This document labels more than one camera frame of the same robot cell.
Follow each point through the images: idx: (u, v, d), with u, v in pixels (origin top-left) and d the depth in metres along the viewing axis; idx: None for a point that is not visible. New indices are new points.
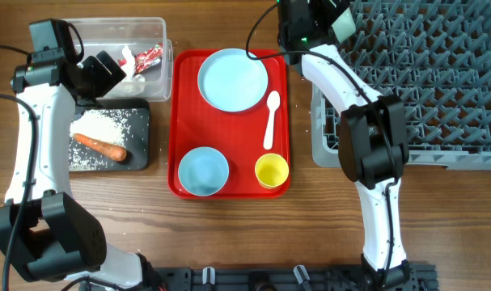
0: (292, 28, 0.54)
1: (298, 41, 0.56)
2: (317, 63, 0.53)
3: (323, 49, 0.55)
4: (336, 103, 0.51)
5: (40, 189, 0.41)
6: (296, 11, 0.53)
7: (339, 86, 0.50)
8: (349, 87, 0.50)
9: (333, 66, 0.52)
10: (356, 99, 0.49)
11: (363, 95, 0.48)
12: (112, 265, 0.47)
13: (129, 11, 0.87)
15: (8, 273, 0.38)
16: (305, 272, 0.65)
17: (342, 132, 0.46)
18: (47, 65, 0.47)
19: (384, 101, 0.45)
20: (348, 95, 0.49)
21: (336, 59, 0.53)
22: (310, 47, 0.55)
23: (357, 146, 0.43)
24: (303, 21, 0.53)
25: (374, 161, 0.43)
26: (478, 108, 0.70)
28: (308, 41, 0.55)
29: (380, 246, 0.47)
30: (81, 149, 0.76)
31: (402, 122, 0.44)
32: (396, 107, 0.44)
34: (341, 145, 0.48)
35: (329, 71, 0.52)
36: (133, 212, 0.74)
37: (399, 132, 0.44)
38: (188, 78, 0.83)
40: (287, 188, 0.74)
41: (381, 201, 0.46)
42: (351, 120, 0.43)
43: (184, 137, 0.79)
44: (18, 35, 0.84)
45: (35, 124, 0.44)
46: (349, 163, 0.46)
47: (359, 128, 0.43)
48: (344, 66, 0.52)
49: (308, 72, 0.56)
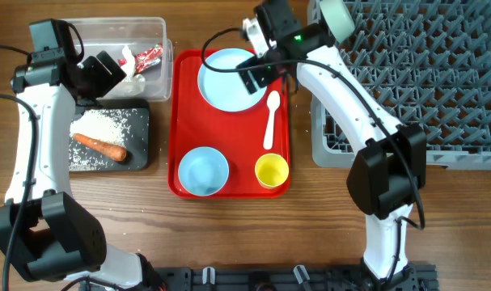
0: (278, 32, 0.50)
1: (290, 42, 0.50)
2: (319, 75, 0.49)
3: (319, 52, 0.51)
4: (344, 128, 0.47)
5: (41, 189, 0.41)
6: (277, 14, 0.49)
7: (350, 112, 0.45)
8: (361, 113, 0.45)
9: (339, 80, 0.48)
10: (372, 128, 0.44)
11: (381, 125, 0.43)
12: (112, 265, 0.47)
13: (128, 11, 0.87)
15: (8, 273, 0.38)
16: (305, 272, 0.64)
17: (354, 164, 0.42)
18: (47, 65, 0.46)
19: (404, 131, 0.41)
20: (361, 124, 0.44)
21: (340, 67, 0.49)
22: (305, 45, 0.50)
23: (376, 184, 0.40)
24: (288, 23, 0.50)
25: (392, 196, 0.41)
26: (478, 108, 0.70)
28: (302, 39, 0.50)
29: (386, 261, 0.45)
30: (81, 149, 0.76)
31: (421, 153, 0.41)
32: (417, 139, 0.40)
34: (351, 175, 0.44)
35: (335, 86, 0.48)
36: (133, 212, 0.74)
37: (419, 165, 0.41)
38: (188, 78, 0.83)
40: (287, 188, 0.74)
41: (392, 227, 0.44)
42: (371, 158, 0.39)
43: (184, 137, 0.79)
44: (18, 35, 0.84)
45: (35, 124, 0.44)
46: (360, 195, 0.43)
47: (380, 166, 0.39)
48: (353, 82, 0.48)
49: (307, 82, 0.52)
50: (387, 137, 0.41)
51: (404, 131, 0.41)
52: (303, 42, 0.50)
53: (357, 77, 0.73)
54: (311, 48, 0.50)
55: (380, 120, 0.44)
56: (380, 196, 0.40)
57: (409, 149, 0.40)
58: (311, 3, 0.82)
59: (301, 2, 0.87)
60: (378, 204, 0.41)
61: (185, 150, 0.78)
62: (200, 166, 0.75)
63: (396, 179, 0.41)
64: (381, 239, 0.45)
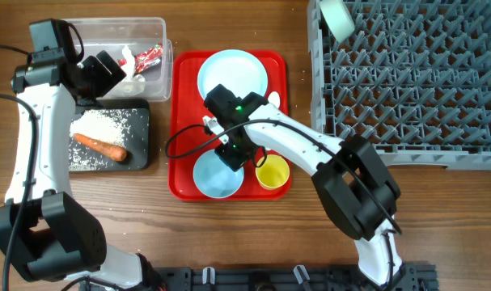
0: (223, 112, 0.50)
1: (234, 115, 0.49)
2: (263, 130, 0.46)
3: (260, 113, 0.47)
4: (301, 165, 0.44)
5: (40, 189, 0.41)
6: (220, 99, 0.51)
7: (296, 148, 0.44)
8: (306, 144, 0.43)
9: (281, 126, 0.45)
10: (319, 155, 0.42)
11: (324, 149, 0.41)
12: (112, 264, 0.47)
13: (129, 11, 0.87)
15: (8, 273, 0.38)
16: (305, 272, 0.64)
17: (319, 196, 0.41)
18: (47, 65, 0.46)
19: (349, 147, 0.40)
20: (310, 155, 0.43)
21: (280, 115, 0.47)
22: (247, 111, 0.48)
23: (345, 207, 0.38)
24: (231, 103, 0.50)
25: (368, 213, 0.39)
26: (478, 108, 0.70)
28: (243, 107, 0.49)
29: (383, 269, 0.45)
30: (81, 149, 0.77)
31: (374, 161, 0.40)
32: (364, 149, 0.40)
34: (326, 208, 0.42)
35: (279, 134, 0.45)
36: (133, 212, 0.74)
37: (379, 173, 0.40)
38: (188, 78, 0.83)
40: (287, 190, 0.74)
41: (380, 240, 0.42)
42: (326, 183, 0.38)
43: (184, 138, 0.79)
44: (19, 35, 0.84)
45: (35, 124, 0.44)
46: (340, 224, 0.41)
47: (337, 187, 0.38)
48: (291, 122, 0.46)
49: (258, 141, 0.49)
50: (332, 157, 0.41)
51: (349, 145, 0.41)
52: (244, 110, 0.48)
53: (357, 76, 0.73)
54: (252, 111, 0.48)
55: (323, 145, 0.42)
56: (357, 217, 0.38)
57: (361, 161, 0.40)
58: (311, 3, 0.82)
59: (301, 2, 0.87)
60: (360, 225, 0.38)
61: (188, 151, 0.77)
62: (214, 166, 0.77)
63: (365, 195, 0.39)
64: (373, 255, 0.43)
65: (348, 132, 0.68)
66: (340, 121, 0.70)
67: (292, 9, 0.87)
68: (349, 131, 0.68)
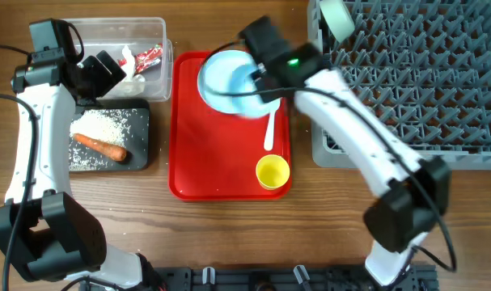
0: (268, 57, 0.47)
1: (282, 65, 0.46)
2: (323, 106, 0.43)
3: (319, 78, 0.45)
4: (361, 166, 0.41)
5: (40, 189, 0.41)
6: (264, 40, 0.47)
7: (366, 148, 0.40)
8: (378, 147, 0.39)
9: (348, 111, 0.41)
10: (391, 166, 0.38)
11: (402, 162, 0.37)
12: (112, 265, 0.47)
13: (128, 11, 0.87)
15: (8, 272, 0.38)
16: (305, 272, 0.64)
17: (376, 205, 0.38)
18: (47, 65, 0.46)
19: (426, 166, 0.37)
20: (380, 161, 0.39)
21: (346, 97, 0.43)
22: (302, 68, 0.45)
23: (401, 229, 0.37)
24: (277, 46, 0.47)
25: (417, 234, 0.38)
26: (478, 108, 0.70)
28: (298, 62, 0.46)
29: (391, 273, 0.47)
30: (81, 149, 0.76)
31: (445, 187, 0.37)
32: (441, 175, 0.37)
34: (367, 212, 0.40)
35: (344, 120, 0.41)
36: (133, 212, 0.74)
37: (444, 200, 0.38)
38: (188, 79, 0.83)
40: (287, 190, 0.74)
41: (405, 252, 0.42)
42: (396, 203, 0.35)
43: (184, 137, 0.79)
44: (19, 35, 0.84)
45: (35, 124, 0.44)
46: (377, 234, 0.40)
47: (406, 209, 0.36)
48: (361, 109, 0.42)
49: (306, 107, 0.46)
50: (408, 174, 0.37)
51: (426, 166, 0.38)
52: (300, 66, 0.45)
53: (357, 76, 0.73)
54: (309, 72, 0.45)
55: (399, 156, 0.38)
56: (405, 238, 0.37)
57: (435, 186, 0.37)
58: (311, 4, 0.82)
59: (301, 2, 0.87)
60: (403, 245, 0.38)
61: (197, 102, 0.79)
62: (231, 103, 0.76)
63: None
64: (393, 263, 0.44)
65: None
66: None
67: (292, 9, 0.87)
68: None
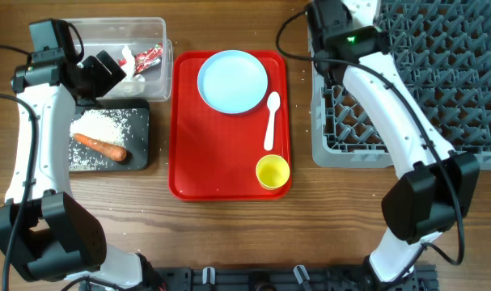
0: (328, 31, 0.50)
1: (341, 41, 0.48)
2: (370, 84, 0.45)
3: (374, 60, 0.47)
4: (392, 145, 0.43)
5: (40, 189, 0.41)
6: (329, 15, 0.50)
7: (401, 129, 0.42)
8: (413, 132, 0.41)
9: (392, 93, 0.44)
10: (422, 153, 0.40)
11: (433, 149, 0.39)
12: (113, 265, 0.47)
13: (129, 11, 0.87)
15: (8, 272, 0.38)
16: (305, 272, 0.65)
17: (397, 186, 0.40)
18: (47, 65, 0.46)
19: (456, 159, 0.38)
20: (412, 145, 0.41)
21: (395, 81, 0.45)
22: (357, 47, 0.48)
23: (417, 212, 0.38)
24: (340, 24, 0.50)
25: (430, 222, 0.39)
26: (478, 108, 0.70)
28: (356, 41, 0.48)
29: (393, 271, 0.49)
30: (81, 149, 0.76)
31: (471, 183, 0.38)
32: (469, 169, 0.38)
34: (389, 196, 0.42)
35: (387, 100, 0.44)
36: (133, 212, 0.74)
37: (467, 194, 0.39)
38: (188, 79, 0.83)
40: (288, 189, 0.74)
41: (413, 250, 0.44)
42: (417, 184, 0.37)
43: (184, 137, 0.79)
44: (19, 35, 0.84)
45: (35, 124, 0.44)
46: (394, 219, 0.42)
47: (425, 194, 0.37)
48: (405, 94, 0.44)
49: (352, 85, 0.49)
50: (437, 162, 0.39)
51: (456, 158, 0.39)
52: (357, 44, 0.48)
53: None
54: (364, 52, 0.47)
55: (431, 143, 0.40)
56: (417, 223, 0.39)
57: (460, 179, 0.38)
58: None
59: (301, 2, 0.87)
60: (416, 231, 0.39)
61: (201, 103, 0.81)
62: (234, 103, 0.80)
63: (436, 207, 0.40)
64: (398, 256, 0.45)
65: (348, 132, 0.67)
66: (340, 121, 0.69)
67: (292, 9, 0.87)
68: (349, 131, 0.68)
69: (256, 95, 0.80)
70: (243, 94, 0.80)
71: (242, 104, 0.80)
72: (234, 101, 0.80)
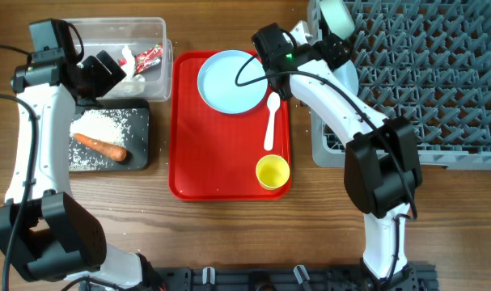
0: (273, 55, 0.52)
1: (282, 61, 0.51)
2: (308, 84, 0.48)
3: (310, 67, 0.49)
4: (336, 129, 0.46)
5: (40, 189, 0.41)
6: (272, 40, 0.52)
7: (338, 111, 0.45)
8: (349, 111, 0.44)
9: (327, 86, 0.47)
10: (359, 125, 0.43)
11: (366, 120, 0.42)
12: (112, 265, 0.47)
13: (129, 11, 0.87)
15: (8, 272, 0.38)
16: (305, 272, 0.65)
17: (347, 161, 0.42)
18: (47, 65, 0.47)
19: (390, 124, 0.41)
20: (349, 122, 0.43)
21: (329, 76, 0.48)
22: (297, 62, 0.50)
23: (369, 182, 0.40)
24: (282, 46, 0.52)
25: (387, 191, 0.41)
26: (478, 108, 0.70)
28: (294, 56, 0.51)
29: (385, 260, 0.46)
30: (81, 149, 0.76)
31: (410, 145, 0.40)
32: (404, 131, 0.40)
34: (346, 173, 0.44)
35: (322, 91, 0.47)
36: (133, 212, 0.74)
37: (411, 158, 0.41)
38: (188, 79, 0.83)
40: (288, 189, 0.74)
41: (390, 225, 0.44)
42: (358, 152, 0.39)
43: (184, 137, 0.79)
44: (19, 36, 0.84)
45: (35, 124, 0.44)
46: (356, 196, 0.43)
47: (369, 159, 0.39)
48: (339, 86, 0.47)
49: (297, 92, 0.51)
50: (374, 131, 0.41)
51: (391, 124, 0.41)
52: (295, 59, 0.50)
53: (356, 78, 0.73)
54: (303, 62, 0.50)
55: (366, 116, 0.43)
56: (374, 193, 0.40)
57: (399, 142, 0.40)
58: (311, 3, 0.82)
59: (301, 2, 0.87)
60: (375, 202, 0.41)
61: (199, 103, 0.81)
62: (226, 103, 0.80)
63: (390, 173, 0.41)
64: (379, 240, 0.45)
65: None
66: None
67: (292, 9, 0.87)
68: None
69: (256, 95, 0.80)
70: (239, 90, 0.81)
71: (236, 99, 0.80)
72: (228, 94, 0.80)
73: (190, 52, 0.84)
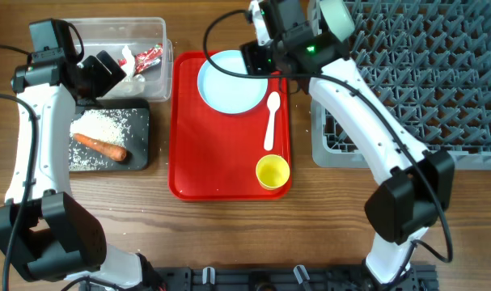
0: (289, 36, 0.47)
1: (301, 52, 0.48)
2: (336, 93, 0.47)
3: (339, 72, 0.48)
4: (365, 149, 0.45)
5: (40, 189, 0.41)
6: (289, 18, 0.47)
7: (371, 133, 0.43)
8: (385, 137, 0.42)
9: (357, 99, 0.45)
10: (395, 155, 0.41)
11: (405, 152, 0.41)
12: (113, 265, 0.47)
13: (129, 11, 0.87)
15: (8, 272, 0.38)
16: (305, 272, 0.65)
17: (378, 193, 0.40)
18: (47, 65, 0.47)
19: (430, 159, 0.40)
20: (385, 149, 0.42)
21: (360, 86, 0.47)
22: (317, 56, 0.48)
23: (403, 217, 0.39)
24: (299, 27, 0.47)
25: (416, 224, 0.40)
26: (478, 108, 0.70)
28: (315, 50, 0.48)
29: (391, 271, 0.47)
30: (81, 149, 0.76)
31: (446, 180, 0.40)
32: (444, 167, 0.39)
34: (371, 201, 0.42)
35: (353, 106, 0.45)
36: (133, 212, 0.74)
37: (444, 192, 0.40)
38: (188, 79, 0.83)
40: (287, 189, 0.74)
41: (406, 246, 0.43)
42: (399, 190, 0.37)
43: (184, 137, 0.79)
44: (19, 36, 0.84)
45: (35, 124, 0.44)
46: (379, 223, 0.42)
47: (408, 197, 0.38)
48: (372, 100, 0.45)
49: (319, 94, 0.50)
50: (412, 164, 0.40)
51: (430, 158, 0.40)
52: (316, 53, 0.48)
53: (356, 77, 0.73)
54: (326, 61, 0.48)
55: (404, 146, 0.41)
56: (405, 226, 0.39)
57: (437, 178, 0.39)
58: (311, 3, 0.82)
59: (301, 2, 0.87)
60: (403, 234, 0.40)
61: (199, 103, 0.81)
62: (234, 106, 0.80)
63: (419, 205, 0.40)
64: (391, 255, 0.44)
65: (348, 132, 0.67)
66: None
67: None
68: None
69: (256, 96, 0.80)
70: (239, 90, 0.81)
71: (236, 99, 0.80)
72: (228, 93, 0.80)
73: (190, 52, 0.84)
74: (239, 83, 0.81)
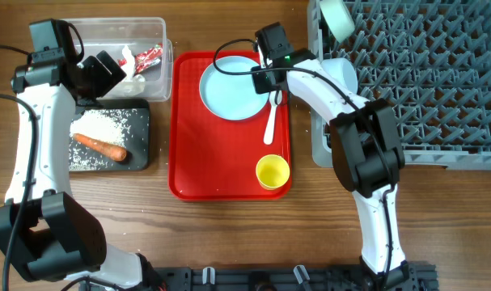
0: (273, 53, 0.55)
1: (281, 61, 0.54)
2: (302, 78, 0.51)
3: (305, 64, 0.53)
4: (325, 115, 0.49)
5: (40, 188, 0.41)
6: (274, 38, 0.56)
7: (325, 98, 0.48)
8: (335, 96, 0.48)
9: (318, 78, 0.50)
10: (342, 107, 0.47)
11: (349, 103, 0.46)
12: (112, 264, 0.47)
13: (129, 12, 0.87)
15: (8, 272, 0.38)
16: (305, 272, 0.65)
17: (332, 139, 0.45)
18: (47, 65, 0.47)
19: (371, 107, 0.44)
20: (334, 106, 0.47)
21: (321, 71, 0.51)
22: (293, 63, 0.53)
23: (351, 157, 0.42)
24: (282, 46, 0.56)
25: (370, 170, 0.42)
26: (478, 108, 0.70)
28: (291, 57, 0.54)
29: (380, 250, 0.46)
30: (81, 149, 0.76)
31: (390, 125, 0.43)
32: (383, 111, 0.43)
34: (333, 153, 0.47)
35: (313, 83, 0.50)
36: (133, 212, 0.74)
37: (391, 137, 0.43)
38: (188, 79, 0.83)
40: (287, 189, 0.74)
41: (378, 208, 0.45)
42: (340, 128, 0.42)
43: (184, 137, 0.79)
44: (19, 36, 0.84)
45: (35, 124, 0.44)
46: (343, 174, 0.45)
47: (349, 135, 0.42)
48: (330, 78, 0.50)
49: (294, 87, 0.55)
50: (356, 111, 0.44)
51: (372, 106, 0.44)
52: (292, 59, 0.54)
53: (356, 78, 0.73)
54: (298, 62, 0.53)
55: (349, 99, 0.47)
56: (357, 170, 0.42)
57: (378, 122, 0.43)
58: (311, 3, 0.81)
59: (301, 2, 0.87)
60: (358, 179, 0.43)
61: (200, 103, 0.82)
62: (234, 104, 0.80)
63: (372, 154, 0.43)
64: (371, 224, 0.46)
65: None
66: None
67: (292, 9, 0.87)
68: None
69: (256, 99, 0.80)
70: (239, 91, 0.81)
71: (236, 101, 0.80)
72: (229, 94, 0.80)
73: (190, 52, 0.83)
74: (238, 84, 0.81)
